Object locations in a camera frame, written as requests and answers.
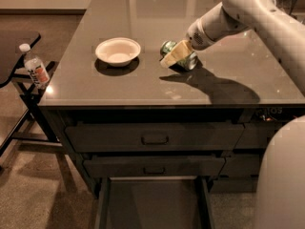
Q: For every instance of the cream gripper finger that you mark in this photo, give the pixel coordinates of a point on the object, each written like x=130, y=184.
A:
x=176, y=54

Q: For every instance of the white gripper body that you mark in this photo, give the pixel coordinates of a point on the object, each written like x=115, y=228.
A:
x=195, y=39

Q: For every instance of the green soda can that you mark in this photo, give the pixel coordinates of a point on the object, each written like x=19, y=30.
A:
x=187, y=60

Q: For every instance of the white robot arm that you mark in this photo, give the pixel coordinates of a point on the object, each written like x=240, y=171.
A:
x=280, y=193

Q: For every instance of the top right dark drawer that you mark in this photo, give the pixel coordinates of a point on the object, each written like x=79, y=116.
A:
x=257, y=135

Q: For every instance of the dark drawer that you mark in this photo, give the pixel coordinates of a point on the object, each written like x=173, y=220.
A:
x=257, y=135
x=241, y=166
x=154, y=166
x=234, y=185
x=144, y=137

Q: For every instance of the middle right dark drawer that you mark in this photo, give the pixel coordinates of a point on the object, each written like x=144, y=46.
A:
x=241, y=166

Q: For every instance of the top left dark drawer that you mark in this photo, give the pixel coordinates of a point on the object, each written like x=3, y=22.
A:
x=144, y=137

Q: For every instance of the middle left dark drawer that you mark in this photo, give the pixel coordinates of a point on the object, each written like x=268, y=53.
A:
x=154, y=166

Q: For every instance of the bottom right dark drawer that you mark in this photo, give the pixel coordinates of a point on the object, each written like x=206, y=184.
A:
x=234, y=185

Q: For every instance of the open bottom left drawer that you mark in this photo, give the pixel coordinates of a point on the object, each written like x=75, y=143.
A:
x=154, y=203

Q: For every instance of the white paper bowl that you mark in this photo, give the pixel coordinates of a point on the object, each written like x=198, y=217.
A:
x=118, y=52

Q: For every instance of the clear plastic water bottle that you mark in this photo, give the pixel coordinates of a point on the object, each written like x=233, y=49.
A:
x=35, y=67

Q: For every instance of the dark side table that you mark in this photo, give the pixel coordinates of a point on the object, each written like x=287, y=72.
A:
x=11, y=60

